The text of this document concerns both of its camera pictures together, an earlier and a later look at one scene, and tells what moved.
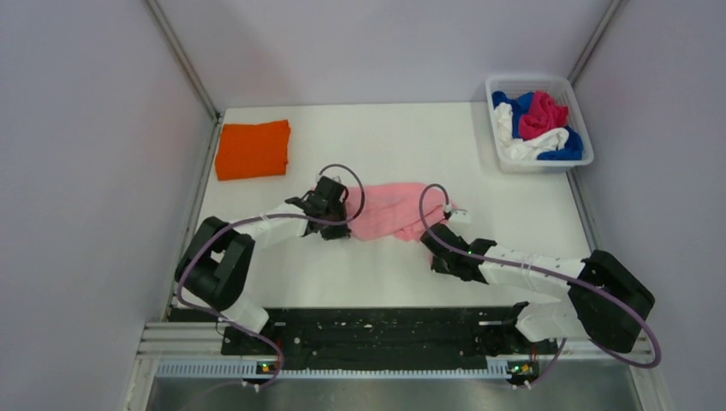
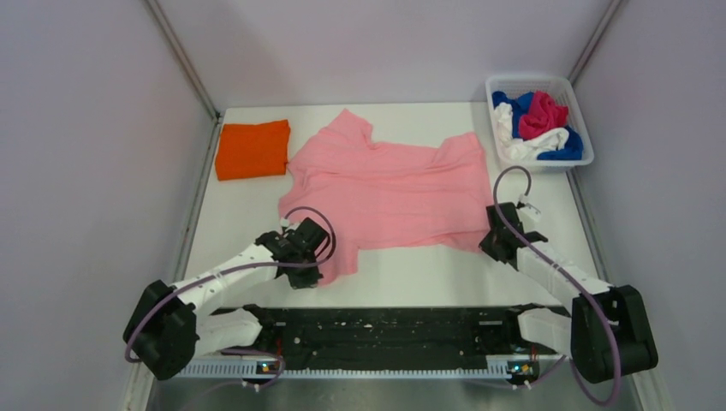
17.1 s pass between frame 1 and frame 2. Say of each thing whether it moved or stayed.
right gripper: moved
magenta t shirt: stayed
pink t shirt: moved
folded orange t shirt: stayed
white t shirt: stayed
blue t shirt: stayed
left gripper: moved
